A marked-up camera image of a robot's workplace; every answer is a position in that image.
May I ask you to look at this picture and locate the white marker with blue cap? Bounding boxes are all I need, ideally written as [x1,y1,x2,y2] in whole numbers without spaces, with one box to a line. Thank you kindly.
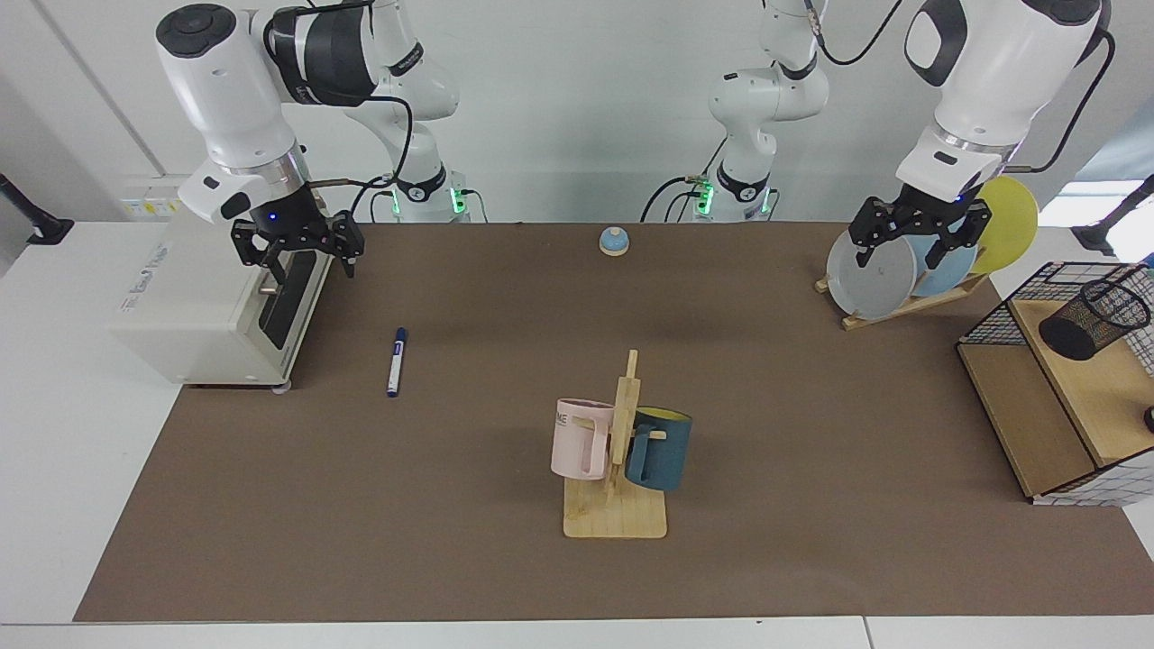
[387,327,410,398]

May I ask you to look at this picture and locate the black mesh pen holder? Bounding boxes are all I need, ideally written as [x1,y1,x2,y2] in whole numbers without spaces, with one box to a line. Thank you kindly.
[1039,279,1153,362]

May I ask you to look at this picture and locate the light blue plate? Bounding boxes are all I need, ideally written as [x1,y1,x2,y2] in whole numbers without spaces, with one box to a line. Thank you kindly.
[902,230,979,298]

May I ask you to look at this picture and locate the grey plate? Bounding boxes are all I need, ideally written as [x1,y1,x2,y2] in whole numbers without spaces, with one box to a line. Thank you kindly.
[826,224,920,321]

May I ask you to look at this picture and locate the wooden plate rack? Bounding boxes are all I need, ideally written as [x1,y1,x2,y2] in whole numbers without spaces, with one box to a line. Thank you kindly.
[814,270,990,332]

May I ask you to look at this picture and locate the yellow plate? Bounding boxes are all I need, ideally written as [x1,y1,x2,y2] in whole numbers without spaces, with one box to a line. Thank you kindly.
[969,175,1040,276]

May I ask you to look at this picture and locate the pale toaster oven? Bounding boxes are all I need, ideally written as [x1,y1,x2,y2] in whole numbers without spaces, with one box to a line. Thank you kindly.
[110,212,340,391]

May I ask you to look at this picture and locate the white socket box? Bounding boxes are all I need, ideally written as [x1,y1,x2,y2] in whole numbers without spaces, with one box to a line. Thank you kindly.
[120,174,197,223]

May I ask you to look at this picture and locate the black clamp stand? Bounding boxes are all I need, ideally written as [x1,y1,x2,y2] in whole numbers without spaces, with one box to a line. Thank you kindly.
[1071,174,1154,257]
[0,173,76,246]

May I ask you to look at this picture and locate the dark teal mug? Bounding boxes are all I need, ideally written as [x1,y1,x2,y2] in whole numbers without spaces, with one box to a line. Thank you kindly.
[624,407,693,493]

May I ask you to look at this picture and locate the pink mug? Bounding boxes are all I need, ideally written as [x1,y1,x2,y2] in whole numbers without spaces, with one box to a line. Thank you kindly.
[551,398,616,482]

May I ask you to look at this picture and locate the brown table cloth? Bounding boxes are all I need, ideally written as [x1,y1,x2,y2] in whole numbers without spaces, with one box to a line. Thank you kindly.
[74,222,1154,624]

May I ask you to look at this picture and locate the wooden cup stand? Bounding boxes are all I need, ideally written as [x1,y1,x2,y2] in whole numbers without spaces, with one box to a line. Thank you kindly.
[563,350,669,540]

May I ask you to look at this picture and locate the black base cable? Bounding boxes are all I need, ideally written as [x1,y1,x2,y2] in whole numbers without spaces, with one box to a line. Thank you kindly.
[640,135,728,224]
[368,177,403,224]

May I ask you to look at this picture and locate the wire basket with wooden floor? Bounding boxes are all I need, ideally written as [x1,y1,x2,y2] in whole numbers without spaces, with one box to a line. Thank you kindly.
[957,260,1154,507]

